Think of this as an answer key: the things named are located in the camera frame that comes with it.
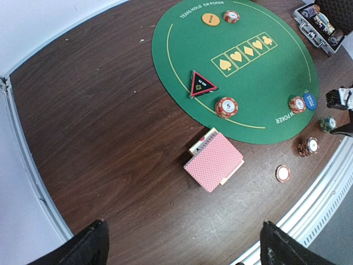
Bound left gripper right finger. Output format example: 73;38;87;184
260;221;332;265

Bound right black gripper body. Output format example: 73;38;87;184
343;88;352;124

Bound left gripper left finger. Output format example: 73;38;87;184
31;220;110;264

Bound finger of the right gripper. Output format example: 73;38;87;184
330;124;353;137
325;89;347;109

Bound green poker chip stack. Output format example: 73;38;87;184
320;116;337;133

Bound blue small blind button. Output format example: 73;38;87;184
303;93;317;110

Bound orange chips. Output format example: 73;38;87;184
289;97;306;114
223;10;240;24
215;97;238;118

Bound orange poker chip stack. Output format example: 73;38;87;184
275;165;291;183

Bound black red triangular dealer button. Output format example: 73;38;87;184
190;70;219;99

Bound orange big blind button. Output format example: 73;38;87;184
201;13;220;27

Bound dark red poker chip stack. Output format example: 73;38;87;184
297;137;319;157

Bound aluminium poker chip case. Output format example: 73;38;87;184
292;1;352;56

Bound round green poker mat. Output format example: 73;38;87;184
152;1;320;144

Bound red backed card deck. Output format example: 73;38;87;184
184;132;244;193

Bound front aluminium rail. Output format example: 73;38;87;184
228;135;353;265

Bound left aluminium frame post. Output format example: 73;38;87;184
1;76;73;243

